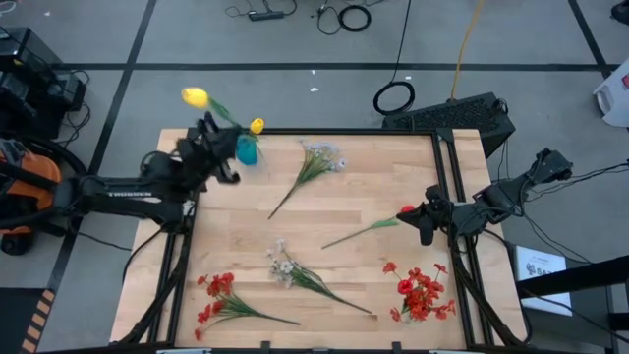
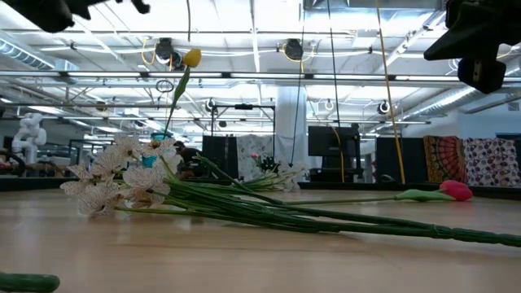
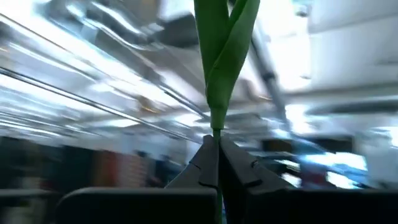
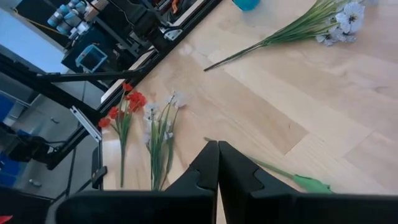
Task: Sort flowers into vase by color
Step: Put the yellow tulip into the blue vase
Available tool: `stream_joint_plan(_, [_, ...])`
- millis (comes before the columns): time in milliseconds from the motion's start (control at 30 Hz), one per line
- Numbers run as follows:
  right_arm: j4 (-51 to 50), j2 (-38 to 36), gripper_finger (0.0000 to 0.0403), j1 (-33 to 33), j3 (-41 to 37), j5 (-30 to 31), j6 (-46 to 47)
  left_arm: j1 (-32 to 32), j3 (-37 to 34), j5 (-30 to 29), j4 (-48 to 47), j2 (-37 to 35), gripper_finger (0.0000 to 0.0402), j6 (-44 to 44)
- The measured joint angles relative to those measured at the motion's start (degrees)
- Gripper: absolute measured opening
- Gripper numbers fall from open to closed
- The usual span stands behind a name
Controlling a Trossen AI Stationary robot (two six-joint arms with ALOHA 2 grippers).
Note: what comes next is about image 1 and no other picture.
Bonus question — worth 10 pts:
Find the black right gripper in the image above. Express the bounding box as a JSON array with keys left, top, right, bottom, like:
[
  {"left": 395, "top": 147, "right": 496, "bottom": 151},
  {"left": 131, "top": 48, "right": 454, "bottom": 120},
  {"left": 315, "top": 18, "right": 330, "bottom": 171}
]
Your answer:
[{"left": 400, "top": 184, "right": 461, "bottom": 247}]

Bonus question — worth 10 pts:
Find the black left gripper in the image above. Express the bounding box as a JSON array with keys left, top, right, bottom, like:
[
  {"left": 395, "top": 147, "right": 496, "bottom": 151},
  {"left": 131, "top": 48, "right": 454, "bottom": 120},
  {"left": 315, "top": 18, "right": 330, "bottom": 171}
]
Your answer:
[{"left": 176, "top": 111, "right": 243, "bottom": 186}]

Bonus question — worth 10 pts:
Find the yellow artificial tulip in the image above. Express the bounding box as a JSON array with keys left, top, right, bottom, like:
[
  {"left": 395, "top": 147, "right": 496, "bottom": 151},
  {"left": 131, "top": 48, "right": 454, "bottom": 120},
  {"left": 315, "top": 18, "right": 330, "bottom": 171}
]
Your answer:
[
  {"left": 248, "top": 116, "right": 266, "bottom": 148},
  {"left": 180, "top": 86, "right": 245, "bottom": 134}
]

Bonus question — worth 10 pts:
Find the red artificial tulip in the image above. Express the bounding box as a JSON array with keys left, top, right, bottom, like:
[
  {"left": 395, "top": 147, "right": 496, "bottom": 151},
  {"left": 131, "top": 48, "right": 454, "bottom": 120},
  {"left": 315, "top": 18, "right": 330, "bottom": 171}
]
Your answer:
[{"left": 320, "top": 204, "right": 417, "bottom": 251}]

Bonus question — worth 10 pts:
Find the red artificial flower bunch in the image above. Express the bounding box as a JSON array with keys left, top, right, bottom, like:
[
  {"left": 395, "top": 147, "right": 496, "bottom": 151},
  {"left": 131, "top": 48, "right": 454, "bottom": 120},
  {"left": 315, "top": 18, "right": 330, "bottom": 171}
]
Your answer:
[
  {"left": 381, "top": 261, "right": 458, "bottom": 324},
  {"left": 193, "top": 271, "right": 302, "bottom": 343}
]

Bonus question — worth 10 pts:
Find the white artificial flower bunch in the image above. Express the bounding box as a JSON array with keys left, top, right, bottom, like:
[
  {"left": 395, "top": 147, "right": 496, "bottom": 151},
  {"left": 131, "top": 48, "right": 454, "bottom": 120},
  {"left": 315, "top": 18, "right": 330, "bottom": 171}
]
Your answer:
[
  {"left": 267, "top": 139, "right": 348, "bottom": 221},
  {"left": 264, "top": 238, "right": 373, "bottom": 315}
]

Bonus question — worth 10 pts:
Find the blue glass vase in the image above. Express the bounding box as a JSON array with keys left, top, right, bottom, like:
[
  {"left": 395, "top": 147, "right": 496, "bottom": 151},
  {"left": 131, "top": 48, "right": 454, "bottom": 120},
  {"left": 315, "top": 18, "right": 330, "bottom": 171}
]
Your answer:
[{"left": 235, "top": 133, "right": 260, "bottom": 167}]

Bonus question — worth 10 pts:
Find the clear glass vase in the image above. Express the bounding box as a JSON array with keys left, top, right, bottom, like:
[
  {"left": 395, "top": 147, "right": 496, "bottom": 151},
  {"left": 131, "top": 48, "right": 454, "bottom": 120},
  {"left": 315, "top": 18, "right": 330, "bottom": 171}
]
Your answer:
[{"left": 398, "top": 299, "right": 431, "bottom": 326}]

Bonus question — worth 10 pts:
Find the black perforated computer case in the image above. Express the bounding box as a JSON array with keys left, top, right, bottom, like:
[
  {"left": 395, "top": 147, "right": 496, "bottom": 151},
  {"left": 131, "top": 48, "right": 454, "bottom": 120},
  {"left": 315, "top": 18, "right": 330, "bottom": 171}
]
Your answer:
[{"left": 381, "top": 91, "right": 517, "bottom": 159}]

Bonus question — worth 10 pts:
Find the white printed paper sign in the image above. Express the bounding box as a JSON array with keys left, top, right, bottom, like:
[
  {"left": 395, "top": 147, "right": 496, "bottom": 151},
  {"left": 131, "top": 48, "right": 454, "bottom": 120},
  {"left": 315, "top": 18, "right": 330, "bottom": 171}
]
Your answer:
[{"left": 513, "top": 244, "right": 574, "bottom": 316}]

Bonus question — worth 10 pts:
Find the black power strip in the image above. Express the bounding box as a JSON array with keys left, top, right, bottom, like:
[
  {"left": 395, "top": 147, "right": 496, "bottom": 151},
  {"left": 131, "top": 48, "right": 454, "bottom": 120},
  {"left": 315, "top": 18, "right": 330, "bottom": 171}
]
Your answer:
[{"left": 248, "top": 9, "right": 286, "bottom": 22}]

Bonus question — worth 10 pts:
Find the black beam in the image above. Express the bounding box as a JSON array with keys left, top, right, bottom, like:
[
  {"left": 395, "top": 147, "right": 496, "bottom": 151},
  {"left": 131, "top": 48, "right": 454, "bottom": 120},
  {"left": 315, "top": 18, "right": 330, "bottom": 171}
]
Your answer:
[{"left": 515, "top": 254, "right": 629, "bottom": 299}]

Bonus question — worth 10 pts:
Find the orange black shop vacuum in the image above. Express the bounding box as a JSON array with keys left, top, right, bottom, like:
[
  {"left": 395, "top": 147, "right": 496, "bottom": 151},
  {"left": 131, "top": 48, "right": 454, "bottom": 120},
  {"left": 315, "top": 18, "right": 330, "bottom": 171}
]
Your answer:
[{"left": 0, "top": 137, "right": 65, "bottom": 257}]

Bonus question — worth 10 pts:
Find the black electronics stack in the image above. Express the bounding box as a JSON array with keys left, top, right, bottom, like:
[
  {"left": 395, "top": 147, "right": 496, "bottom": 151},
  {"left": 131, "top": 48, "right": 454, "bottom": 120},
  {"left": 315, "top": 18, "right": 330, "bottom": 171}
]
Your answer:
[{"left": 0, "top": 27, "right": 92, "bottom": 142}]

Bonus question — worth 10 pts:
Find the white bucket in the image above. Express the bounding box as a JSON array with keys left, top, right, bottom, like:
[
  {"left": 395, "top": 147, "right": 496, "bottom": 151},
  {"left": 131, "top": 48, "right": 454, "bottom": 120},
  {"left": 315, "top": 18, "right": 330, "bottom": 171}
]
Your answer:
[{"left": 592, "top": 57, "right": 629, "bottom": 129}]

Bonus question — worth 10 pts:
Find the black mat with hazard stripes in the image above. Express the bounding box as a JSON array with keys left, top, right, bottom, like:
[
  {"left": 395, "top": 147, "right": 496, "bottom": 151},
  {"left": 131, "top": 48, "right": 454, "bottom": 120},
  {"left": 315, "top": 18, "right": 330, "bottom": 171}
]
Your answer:
[{"left": 0, "top": 287, "right": 56, "bottom": 354}]

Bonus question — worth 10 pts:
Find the black aluminium table frame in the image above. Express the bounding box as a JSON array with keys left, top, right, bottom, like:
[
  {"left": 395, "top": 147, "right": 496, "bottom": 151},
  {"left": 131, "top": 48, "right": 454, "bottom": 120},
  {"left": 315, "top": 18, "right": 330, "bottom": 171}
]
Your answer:
[{"left": 117, "top": 126, "right": 530, "bottom": 354}]

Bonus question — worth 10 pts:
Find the yellow hanging cable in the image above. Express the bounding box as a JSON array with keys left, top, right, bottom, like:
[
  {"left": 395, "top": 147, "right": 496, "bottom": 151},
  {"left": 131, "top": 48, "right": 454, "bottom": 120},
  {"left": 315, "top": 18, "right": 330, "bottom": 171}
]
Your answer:
[{"left": 449, "top": 0, "right": 487, "bottom": 102}]

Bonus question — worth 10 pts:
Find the black hanging cable with coil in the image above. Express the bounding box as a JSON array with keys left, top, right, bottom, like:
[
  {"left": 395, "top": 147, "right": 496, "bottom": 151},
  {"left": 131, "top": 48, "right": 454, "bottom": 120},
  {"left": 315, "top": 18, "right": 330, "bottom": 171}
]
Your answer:
[{"left": 372, "top": 0, "right": 417, "bottom": 117}]

